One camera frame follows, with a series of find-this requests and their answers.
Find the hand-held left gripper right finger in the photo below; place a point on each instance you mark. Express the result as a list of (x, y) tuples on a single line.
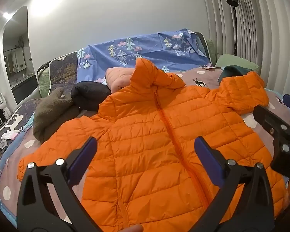
[(207, 158)]

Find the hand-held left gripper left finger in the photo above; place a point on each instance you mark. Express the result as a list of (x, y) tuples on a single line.
[(85, 158)]

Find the orange puffer jacket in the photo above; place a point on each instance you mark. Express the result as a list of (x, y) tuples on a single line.
[(145, 137)]

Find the person's left hand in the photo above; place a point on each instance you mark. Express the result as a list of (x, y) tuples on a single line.
[(134, 228)]

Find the olive fleece garment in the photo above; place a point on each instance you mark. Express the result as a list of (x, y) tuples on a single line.
[(50, 113)]

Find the dark teal fleece garment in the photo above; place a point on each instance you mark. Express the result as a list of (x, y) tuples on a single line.
[(234, 71)]

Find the black puffer jacket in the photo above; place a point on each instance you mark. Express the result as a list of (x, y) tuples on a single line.
[(90, 95)]

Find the large green pillow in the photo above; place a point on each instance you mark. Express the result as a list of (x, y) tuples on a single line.
[(234, 60)]

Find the mauve dotted blanket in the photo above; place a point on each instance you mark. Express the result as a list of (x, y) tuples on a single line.
[(12, 174)]

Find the white pleated curtain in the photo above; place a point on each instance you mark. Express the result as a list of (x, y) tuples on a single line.
[(263, 29)]

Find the green pillow with white piping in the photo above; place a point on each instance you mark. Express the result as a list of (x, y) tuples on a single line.
[(44, 82)]

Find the pink puffer jacket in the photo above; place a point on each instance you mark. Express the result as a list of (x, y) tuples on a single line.
[(118, 77)]

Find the dark floral pillow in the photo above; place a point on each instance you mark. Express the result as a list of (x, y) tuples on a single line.
[(62, 72)]

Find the upright green pillow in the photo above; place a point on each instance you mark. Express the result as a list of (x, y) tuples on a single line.
[(210, 52)]

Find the black floor lamp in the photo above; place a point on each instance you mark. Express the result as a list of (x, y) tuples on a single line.
[(232, 0)]

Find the white arched doorway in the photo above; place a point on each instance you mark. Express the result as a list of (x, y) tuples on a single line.
[(17, 60)]

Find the blue tree-print sheet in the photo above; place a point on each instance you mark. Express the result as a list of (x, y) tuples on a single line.
[(147, 48)]

